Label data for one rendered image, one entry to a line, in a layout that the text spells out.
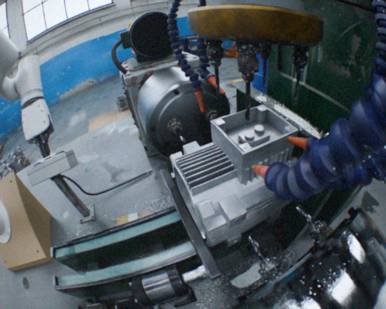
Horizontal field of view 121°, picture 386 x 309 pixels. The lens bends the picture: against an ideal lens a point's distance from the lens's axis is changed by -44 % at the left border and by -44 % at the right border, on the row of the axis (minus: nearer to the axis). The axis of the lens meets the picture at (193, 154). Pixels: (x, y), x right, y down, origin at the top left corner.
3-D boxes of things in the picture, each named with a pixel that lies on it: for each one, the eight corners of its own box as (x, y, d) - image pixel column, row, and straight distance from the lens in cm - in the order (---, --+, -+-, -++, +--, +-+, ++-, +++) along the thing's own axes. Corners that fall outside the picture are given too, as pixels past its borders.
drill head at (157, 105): (193, 105, 89) (185, 53, 81) (237, 151, 62) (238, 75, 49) (140, 123, 85) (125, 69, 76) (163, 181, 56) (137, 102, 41)
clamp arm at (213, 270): (226, 275, 33) (173, 174, 45) (226, 271, 30) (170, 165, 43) (206, 284, 33) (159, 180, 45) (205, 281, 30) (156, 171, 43)
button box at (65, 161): (78, 163, 62) (73, 147, 62) (71, 168, 56) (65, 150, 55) (40, 180, 70) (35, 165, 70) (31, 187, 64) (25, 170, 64)
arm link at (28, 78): (15, 101, 66) (35, 87, 61) (12, 65, 71) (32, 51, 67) (27, 103, 72) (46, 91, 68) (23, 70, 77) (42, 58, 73)
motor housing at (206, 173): (244, 168, 56) (249, 109, 44) (285, 217, 48) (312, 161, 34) (179, 196, 51) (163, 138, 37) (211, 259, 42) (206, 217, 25)
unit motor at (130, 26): (169, 85, 110) (156, 14, 103) (192, 107, 81) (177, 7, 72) (125, 99, 108) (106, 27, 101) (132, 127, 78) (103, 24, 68)
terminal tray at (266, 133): (259, 132, 43) (262, 103, 40) (291, 161, 38) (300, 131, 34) (211, 150, 38) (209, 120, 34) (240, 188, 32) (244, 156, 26)
